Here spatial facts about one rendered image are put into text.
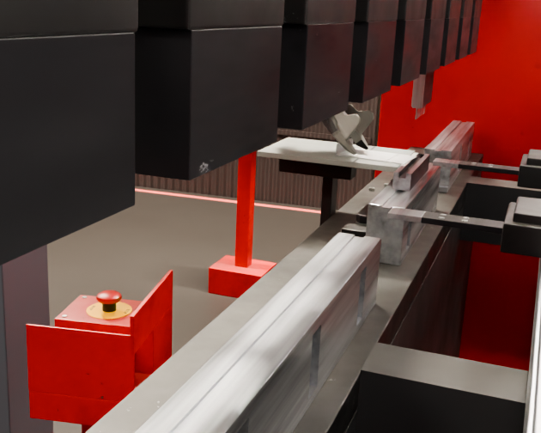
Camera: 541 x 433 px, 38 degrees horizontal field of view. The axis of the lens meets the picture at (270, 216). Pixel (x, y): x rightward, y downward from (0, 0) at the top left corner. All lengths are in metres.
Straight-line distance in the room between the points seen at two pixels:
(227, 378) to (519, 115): 1.73
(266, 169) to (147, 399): 4.25
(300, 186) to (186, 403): 4.40
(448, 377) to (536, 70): 1.49
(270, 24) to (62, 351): 0.74
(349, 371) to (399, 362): 0.06
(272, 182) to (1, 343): 3.38
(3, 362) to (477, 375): 1.23
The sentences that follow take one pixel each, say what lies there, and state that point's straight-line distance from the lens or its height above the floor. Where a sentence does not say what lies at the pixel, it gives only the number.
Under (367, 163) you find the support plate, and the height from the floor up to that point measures 1.00.
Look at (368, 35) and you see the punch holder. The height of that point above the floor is 1.24.
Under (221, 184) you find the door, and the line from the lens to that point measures 5.14.
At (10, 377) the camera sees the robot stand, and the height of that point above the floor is 0.42.
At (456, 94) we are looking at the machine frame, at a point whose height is 1.03.
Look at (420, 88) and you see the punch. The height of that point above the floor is 1.13.
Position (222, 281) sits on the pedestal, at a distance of 3.44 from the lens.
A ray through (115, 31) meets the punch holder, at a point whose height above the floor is 1.26.
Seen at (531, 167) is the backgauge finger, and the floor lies 1.02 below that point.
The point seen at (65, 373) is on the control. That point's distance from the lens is 1.18.
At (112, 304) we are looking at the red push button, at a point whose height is 0.79.
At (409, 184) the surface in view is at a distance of 1.33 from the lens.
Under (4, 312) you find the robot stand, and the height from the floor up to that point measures 0.58.
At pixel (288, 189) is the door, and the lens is 5.01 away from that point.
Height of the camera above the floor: 1.27
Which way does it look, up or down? 16 degrees down
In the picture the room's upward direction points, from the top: 3 degrees clockwise
